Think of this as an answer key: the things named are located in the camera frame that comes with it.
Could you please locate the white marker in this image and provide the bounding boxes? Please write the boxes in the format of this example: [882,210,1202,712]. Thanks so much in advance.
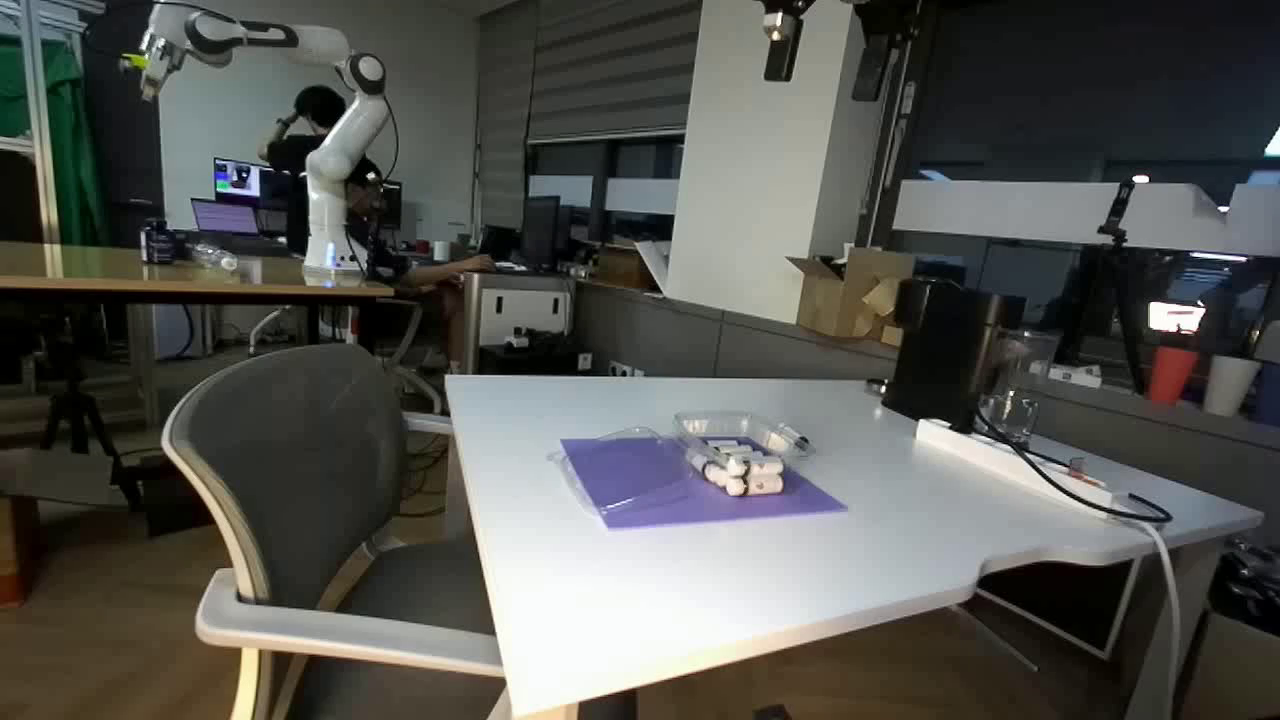
[687,450,749,497]
[732,461,782,497]

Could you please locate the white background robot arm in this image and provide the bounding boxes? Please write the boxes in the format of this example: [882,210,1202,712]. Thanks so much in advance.
[129,0,386,274]

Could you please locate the clear glass container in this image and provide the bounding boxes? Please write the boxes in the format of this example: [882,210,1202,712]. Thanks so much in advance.
[677,412,812,470]

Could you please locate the white marker in container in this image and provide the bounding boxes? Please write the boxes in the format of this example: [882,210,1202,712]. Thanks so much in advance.
[732,461,782,497]

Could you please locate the purple mat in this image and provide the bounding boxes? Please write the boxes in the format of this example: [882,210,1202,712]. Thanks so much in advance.
[559,434,840,533]

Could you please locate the cardboard box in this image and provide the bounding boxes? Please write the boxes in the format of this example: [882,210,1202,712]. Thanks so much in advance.
[796,247,917,339]

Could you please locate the black speaker box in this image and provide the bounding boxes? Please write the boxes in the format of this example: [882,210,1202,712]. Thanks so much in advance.
[882,281,1022,431]

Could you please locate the grey office chair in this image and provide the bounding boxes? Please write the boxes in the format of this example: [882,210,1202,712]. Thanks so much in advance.
[158,345,501,720]

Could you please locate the white power strip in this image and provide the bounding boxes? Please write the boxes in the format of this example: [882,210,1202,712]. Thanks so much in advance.
[917,421,1115,507]

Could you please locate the laptop computer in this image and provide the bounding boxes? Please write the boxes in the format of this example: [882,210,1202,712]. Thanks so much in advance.
[191,200,287,256]

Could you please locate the red cup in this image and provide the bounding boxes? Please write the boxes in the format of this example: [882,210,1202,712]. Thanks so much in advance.
[1146,345,1196,403]

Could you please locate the white cup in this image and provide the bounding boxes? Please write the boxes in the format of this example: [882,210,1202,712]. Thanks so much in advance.
[1202,355,1258,416]

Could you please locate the wooden background table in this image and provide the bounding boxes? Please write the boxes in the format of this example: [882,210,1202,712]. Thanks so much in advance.
[0,240,391,305]

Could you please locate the black cable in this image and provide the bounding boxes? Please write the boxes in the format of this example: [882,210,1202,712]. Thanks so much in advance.
[975,408,1177,528]

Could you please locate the white cable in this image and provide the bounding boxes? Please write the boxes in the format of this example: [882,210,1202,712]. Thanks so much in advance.
[1118,517,1189,720]

